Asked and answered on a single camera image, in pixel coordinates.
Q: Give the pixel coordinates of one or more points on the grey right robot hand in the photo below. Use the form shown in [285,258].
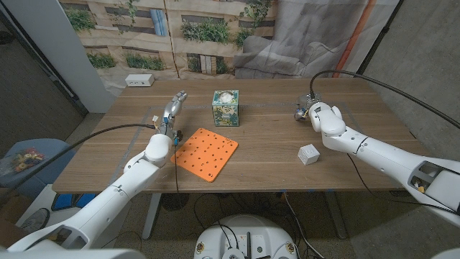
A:
[305,102]

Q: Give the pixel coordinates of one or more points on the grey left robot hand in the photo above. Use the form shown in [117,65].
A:
[171,111]

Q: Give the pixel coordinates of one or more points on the orange peg board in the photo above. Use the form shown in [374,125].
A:
[205,154]

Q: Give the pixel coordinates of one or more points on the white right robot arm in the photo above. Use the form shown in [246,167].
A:
[388,158]

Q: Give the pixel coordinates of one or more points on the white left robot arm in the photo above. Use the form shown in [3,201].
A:
[118,194]

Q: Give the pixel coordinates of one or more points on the small white cube box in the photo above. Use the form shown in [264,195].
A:
[308,154]

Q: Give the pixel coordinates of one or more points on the leaf print tissue box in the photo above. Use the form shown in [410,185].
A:
[225,113]

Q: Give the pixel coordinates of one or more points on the white power strip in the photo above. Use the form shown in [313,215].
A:
[139,80]

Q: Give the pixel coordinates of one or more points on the printed fabric backdrop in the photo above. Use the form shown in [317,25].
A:
[215,39]

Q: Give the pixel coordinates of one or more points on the white table leg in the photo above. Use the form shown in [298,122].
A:
[151,216]

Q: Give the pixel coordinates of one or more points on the grey table leg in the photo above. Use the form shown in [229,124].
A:
[338,219]

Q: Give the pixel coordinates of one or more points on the blue upholstered stool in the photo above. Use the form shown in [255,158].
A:
[54,154]

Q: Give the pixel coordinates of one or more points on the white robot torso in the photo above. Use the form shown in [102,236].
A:
[248,230]

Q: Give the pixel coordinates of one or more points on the bag of colourful toys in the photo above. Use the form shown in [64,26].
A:
[25,160]

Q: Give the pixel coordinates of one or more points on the grey sneaker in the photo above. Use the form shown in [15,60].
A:
[36,220]

